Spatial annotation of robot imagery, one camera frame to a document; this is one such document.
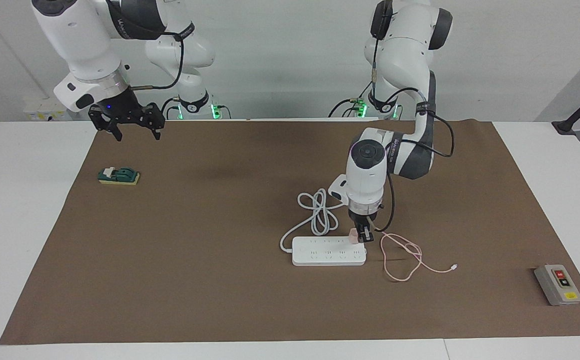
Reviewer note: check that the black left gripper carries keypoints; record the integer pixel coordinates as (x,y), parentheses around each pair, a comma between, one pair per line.
(360,219)

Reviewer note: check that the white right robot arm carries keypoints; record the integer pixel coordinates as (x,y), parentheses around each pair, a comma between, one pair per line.
(79,40)

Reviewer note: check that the white power strip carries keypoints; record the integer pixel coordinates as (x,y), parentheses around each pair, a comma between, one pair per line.
(327,255)

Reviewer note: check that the green circuit board module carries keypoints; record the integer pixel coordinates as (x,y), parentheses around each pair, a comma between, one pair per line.
(119,176)

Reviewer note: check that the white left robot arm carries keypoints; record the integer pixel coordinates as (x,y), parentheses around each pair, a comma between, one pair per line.
(370,175)

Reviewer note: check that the pink charger plug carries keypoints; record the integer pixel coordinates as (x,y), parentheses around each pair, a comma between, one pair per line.
(353,236)

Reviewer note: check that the grey on-off switch box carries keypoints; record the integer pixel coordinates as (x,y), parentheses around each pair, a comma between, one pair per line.
(555,287)

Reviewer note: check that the white wall socket box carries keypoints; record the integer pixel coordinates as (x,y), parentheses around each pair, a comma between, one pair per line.
(44,111)

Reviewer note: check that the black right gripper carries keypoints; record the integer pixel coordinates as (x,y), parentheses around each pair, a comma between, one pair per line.
(119,107)

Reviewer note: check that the brown table mat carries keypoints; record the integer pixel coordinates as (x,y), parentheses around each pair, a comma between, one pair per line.
(194,280)

